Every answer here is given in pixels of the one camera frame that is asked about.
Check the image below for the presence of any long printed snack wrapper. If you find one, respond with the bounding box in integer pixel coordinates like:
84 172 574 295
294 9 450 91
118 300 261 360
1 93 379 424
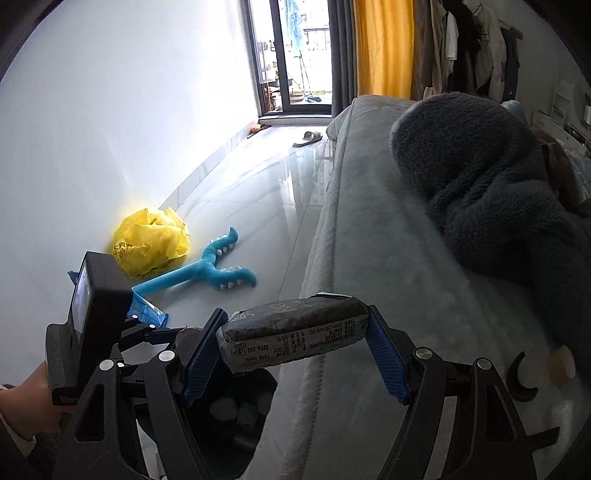
216 293 370 373

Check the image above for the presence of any person's left hand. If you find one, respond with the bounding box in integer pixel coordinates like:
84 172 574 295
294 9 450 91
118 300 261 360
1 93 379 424
1 362 63 441

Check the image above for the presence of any blue white snack bag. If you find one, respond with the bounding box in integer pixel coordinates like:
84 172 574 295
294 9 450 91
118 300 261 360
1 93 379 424
68 267 168 334

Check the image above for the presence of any small black clip piece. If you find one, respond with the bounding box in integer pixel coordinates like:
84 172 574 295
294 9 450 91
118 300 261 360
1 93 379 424
505 351 540 403

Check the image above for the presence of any yellow plastic bag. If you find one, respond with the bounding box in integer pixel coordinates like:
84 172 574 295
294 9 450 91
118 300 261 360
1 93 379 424
111 208 191 278

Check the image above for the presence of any blue plush cat toy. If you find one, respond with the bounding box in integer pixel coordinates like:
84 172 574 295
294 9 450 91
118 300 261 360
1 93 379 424
132 227 256 297

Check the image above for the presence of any large brown tape roll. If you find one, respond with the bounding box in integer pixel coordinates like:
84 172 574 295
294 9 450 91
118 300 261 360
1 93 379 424
548 345 576 388

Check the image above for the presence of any light grey bed mattress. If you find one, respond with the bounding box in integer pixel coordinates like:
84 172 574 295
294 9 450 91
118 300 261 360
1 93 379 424
245 95 590 479

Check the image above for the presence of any orange object by door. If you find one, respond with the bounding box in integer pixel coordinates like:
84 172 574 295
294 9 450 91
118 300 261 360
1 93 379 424
246 123 270 139

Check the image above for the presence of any grey slipper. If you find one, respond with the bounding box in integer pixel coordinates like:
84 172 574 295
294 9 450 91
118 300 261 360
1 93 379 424
293 131 322 148

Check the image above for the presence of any dark grey fleece blanket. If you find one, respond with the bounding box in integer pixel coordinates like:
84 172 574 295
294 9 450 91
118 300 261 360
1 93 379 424
390 93 590 335

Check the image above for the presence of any grey cat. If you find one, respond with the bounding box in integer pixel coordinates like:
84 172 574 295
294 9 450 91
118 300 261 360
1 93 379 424
533 129 581 212

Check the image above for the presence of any white dressing table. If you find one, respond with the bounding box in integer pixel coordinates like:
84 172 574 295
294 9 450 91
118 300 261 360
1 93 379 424
532 80 590 158

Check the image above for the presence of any black framed balcony door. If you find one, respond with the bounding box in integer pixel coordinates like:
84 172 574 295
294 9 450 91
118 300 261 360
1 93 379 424
240 0 332 120

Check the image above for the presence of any dark grey curtain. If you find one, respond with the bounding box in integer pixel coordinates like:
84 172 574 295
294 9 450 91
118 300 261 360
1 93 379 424
328 0 358 117

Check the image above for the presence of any clothes rack with garments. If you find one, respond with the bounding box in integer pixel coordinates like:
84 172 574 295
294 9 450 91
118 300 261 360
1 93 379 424
411 1 523 103

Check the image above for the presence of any yellow curtain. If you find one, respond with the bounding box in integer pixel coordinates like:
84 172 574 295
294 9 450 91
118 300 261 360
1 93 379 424
353 0 414 99

